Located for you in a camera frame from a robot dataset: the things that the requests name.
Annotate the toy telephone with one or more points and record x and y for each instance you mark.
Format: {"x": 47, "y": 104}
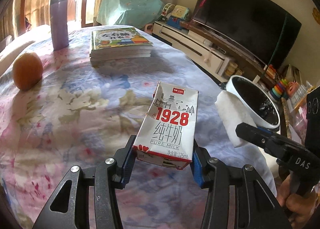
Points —
{"x": 176, "y": 11}

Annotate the stack of children's books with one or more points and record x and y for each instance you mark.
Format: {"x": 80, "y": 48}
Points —
{"x": 118, "y": 43}

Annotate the black flat screen television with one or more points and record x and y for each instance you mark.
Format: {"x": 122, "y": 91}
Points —
{"x": 260, "y": 27}

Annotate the white tv cabinet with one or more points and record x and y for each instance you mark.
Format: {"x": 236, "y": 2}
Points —
{"x": 205, "y": 56}

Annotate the orange fruit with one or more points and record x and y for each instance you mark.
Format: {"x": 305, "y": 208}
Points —
{"x": 27, "y": 71}

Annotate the rainbow stacking ring toy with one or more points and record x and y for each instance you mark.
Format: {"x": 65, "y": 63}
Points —
{"x": 279, "y": 91}

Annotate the white 1928 milk carton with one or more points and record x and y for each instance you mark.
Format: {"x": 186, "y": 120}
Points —
{"x": 166, "y": 136}

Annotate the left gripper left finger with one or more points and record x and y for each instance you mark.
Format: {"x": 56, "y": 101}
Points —
{"x": 68, "y": 205}

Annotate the pink kettlebell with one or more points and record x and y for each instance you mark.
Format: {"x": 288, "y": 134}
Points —
{"x": 148, "y": 28}

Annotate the person's right hand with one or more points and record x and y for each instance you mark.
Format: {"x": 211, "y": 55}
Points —
{"x": 302, "y": 207}

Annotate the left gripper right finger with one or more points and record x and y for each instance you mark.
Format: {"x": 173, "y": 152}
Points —
{"x": 237, "y": 197}

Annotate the white round trash bin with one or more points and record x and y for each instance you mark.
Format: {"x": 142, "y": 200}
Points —
{"x": 261, "y": 109}

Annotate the floral tablecloth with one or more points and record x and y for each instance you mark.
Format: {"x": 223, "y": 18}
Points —
{"x": 81, "y": 114}

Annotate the teal cloth covered furniture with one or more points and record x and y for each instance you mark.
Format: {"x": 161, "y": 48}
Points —
{"x": 135, "y": 13}

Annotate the white tissue paper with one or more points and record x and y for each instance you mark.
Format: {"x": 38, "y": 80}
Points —
{"x": 232, "y": 112}

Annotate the purple thermos bottle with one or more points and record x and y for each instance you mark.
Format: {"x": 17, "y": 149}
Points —
{"x": 58, "y": 23}

